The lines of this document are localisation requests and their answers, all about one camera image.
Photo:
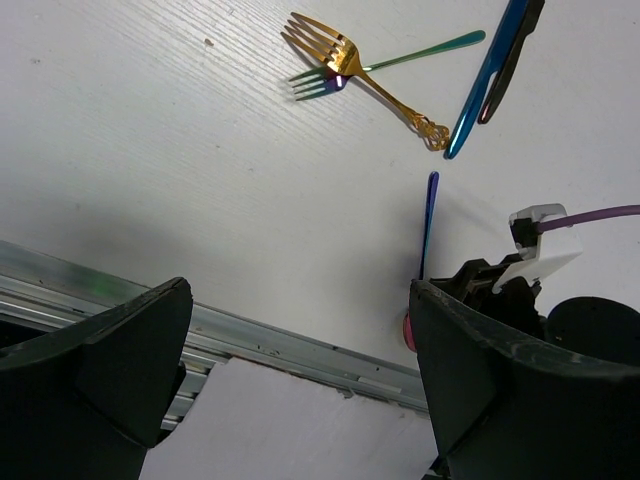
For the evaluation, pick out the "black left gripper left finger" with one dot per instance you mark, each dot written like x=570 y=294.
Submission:
x=87 y=401

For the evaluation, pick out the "iridescent purple spoon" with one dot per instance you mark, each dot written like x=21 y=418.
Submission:
x=430 y=203

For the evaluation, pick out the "gold fork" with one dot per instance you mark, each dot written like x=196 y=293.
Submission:
x=340 y=54

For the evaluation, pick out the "iridescent green fork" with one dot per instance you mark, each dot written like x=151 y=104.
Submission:
x=322 y=81

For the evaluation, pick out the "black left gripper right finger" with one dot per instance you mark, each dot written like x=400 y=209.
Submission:
x=506 y=405

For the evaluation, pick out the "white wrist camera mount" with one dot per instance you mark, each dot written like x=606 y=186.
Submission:
x=541 y=254

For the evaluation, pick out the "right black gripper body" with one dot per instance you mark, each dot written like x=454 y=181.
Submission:
x=593 y=326

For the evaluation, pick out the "blue knife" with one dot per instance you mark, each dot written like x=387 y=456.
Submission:
x=494 y=60

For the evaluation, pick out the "aluminium table edge rail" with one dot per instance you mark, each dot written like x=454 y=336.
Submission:
x=46 y=293

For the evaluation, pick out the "black knife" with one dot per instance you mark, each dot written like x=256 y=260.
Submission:
x=503 y=78

